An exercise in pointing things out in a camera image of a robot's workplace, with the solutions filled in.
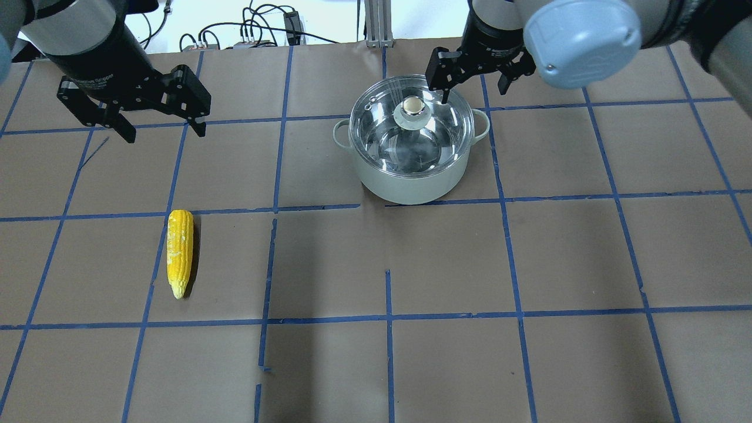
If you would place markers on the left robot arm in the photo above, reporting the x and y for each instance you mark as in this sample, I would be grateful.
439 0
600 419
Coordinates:
60 28

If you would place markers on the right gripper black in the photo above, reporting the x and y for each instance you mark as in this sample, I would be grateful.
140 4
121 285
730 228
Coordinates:
492 36

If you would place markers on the glass pot lid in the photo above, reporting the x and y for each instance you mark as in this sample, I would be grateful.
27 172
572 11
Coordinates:
398 126

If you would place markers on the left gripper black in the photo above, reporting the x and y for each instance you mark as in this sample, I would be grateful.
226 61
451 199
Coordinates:
97 59

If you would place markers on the yellow corn cob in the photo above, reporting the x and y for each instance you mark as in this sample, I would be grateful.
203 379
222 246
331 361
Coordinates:
179 251

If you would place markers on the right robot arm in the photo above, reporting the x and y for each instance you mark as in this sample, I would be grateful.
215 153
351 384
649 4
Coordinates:
571 44

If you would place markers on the aluminium frame post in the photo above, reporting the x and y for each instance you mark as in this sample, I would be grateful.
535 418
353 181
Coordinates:
378 24

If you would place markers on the pale green cooking pot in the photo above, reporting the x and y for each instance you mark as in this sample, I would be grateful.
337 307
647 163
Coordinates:
398 189

